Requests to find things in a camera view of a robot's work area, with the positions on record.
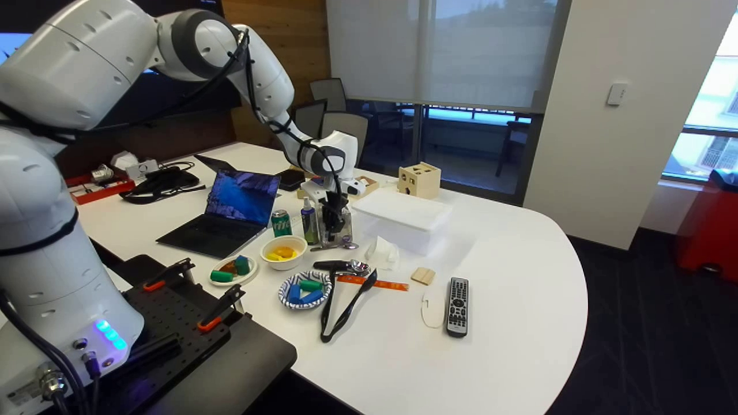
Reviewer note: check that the white cardboard box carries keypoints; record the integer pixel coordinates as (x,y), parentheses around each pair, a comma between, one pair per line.
(403,221)

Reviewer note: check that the red flat tool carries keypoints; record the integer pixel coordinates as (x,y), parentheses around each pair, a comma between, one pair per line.
(100,187)

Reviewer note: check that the orange round block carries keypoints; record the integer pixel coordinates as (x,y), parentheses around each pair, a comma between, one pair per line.
(286,253)

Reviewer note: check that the green soda can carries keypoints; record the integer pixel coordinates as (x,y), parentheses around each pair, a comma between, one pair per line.
(281,222)

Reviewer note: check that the white plate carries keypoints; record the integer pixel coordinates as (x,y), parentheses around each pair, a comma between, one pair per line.
(230,283)

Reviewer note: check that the black tongs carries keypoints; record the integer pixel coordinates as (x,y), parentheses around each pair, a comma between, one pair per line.
(337,315)

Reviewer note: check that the black pouch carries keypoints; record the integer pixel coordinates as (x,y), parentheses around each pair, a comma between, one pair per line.
(290,178)

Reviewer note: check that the black orange clamp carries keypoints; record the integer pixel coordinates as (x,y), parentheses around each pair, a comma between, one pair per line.
(221,307)
(164,275)

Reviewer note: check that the grey remote control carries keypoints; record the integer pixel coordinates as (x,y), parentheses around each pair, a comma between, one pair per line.
(456,307)

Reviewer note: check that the blue cylinder block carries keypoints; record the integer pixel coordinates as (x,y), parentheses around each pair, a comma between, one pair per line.
(294,294)

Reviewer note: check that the yellow block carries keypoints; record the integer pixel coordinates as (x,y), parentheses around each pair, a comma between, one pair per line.
(273,255)

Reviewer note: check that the red cabinet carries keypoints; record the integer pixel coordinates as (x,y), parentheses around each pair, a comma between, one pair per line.
(711,232)

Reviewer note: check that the dark green bottle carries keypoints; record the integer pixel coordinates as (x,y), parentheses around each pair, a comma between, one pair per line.
(309,222)

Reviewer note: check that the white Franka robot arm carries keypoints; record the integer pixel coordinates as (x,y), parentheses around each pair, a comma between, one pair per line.
(69,153)

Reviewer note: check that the small wooden block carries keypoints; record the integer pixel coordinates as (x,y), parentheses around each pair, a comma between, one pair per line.
(422,275)

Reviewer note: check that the green cylinder block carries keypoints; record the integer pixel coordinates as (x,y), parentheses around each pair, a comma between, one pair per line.
(221,275)
(311,286)

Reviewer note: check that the dark green round block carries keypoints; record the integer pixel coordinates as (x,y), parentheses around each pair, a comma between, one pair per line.
(243,267)

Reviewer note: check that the white bowl yellow inside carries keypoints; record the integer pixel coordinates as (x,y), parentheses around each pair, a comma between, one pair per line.
(269,261)

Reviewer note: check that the wooden shape sorter cube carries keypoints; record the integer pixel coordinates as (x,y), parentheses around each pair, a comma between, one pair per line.
(418,180)

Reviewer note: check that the grey office chair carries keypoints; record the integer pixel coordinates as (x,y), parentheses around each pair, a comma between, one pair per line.
(346,129)
(330,93)
(309,118)

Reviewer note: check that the white oval disc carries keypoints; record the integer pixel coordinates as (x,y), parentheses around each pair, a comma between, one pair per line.
(432,315)

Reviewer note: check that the black laptop blue screen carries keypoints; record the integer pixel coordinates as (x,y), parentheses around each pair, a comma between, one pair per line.
(221,222)

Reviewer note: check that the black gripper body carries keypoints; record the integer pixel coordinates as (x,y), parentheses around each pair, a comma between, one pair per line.
(335,202)

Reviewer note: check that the blue patterned paper plate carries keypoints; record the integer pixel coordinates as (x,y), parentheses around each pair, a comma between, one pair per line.
(290,301)

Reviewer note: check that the black mounting board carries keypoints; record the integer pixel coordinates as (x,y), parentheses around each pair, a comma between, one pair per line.
(214,361)

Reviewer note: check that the white wall switch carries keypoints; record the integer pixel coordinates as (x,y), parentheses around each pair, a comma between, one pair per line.
(616,93)

